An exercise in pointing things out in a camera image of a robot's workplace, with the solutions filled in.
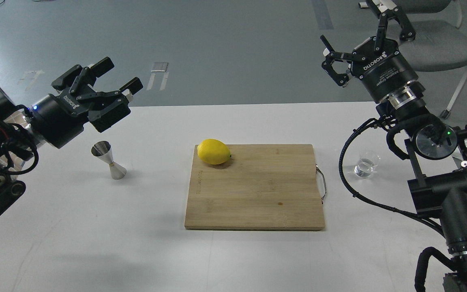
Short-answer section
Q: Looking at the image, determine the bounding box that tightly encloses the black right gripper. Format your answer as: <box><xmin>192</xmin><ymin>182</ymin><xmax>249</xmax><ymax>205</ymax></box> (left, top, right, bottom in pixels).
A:
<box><xmin>320</xmin><ymin>0</ymin><xmax>418</xmax><ymax>102</ymax></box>

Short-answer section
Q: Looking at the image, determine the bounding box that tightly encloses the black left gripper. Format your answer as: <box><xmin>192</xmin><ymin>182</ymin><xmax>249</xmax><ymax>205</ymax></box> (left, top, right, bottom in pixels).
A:
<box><xmin>28</xmin><ymin>57</ymin><xmax>144</xmax><ymax>148</ymax></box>

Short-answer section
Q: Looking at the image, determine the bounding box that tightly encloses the steel double jigger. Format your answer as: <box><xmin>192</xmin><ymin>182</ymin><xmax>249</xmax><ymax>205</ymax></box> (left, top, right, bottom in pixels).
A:
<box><xmin>91</xmin><ymin>141</ymin><xmax>127</xmax><ymax>180</ymax></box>

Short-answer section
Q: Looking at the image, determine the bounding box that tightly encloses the clear glass cup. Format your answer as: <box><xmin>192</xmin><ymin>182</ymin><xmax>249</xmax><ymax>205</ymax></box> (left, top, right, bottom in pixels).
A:
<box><xmin>353</xmin><ymin>151</ymin><xmax>381</xmax><ymax>179</ymax></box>

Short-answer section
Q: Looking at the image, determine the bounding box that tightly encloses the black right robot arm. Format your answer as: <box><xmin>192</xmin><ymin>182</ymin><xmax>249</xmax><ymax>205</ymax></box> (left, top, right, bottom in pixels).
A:
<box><xmin>321</xmin><ymin>0</ymin><xmax>467</xmax><ymax>292</ymax></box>

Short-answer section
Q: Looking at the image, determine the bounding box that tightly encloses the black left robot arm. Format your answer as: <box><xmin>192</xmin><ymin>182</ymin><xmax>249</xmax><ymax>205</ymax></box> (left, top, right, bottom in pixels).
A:
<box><xmin>0</xmin><ymin>57</ymin><xmax>143</xmax><ymax>216</ymax></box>

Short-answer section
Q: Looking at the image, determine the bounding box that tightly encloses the grey office chair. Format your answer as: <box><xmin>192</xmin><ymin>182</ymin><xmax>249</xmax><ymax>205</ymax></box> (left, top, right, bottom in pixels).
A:
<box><xmin>387</xmin><ymin>0</ymin><xmax>467</xmax><ymax>119</ymax></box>

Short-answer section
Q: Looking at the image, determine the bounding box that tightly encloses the yellow lemon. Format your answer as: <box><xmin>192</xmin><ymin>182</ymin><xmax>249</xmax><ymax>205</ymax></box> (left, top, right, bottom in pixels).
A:
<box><xmin>197</xmin><ymin>139</ymin><xmax>231</xmax><ymax>165</ymax></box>

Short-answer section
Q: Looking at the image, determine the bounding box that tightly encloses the bamboo cutting board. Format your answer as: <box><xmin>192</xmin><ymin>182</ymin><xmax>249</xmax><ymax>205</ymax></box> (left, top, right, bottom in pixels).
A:
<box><xmin>184</xmin><ymin>144</ymin><xmax>326</xmax><ymax>231</ymax></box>

